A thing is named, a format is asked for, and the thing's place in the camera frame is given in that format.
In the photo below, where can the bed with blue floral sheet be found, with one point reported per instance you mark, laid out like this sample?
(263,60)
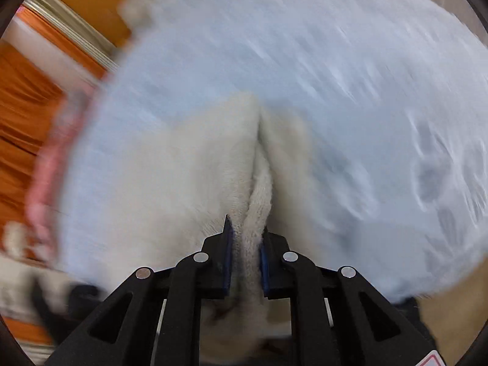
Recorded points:
(343,84)

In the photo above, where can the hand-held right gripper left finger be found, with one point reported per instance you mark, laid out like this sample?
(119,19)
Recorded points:
(227,263)

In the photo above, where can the pink and grey quilt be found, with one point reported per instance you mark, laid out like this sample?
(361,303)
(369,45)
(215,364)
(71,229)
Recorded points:
(42,198)

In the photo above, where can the beige padded headboard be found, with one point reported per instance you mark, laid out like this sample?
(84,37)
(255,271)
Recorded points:
(135,7)

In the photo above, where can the cream sweater with black hearts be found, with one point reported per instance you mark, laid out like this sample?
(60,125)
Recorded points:
(183,183)

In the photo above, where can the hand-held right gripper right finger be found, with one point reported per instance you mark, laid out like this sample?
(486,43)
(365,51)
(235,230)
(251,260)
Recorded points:
(265,270)

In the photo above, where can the beige ribbed wall trim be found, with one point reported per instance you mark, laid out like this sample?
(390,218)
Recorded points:
(68,26)

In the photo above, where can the orange curtain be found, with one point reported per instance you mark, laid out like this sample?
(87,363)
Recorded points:
(23,129)

